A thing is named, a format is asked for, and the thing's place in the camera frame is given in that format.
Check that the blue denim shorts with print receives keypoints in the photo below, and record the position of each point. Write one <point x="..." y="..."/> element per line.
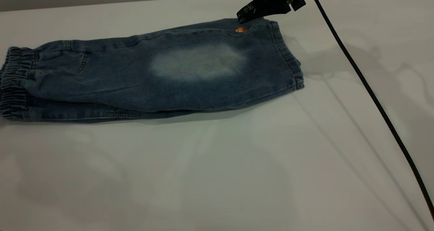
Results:
<point x="152" y="82"/>

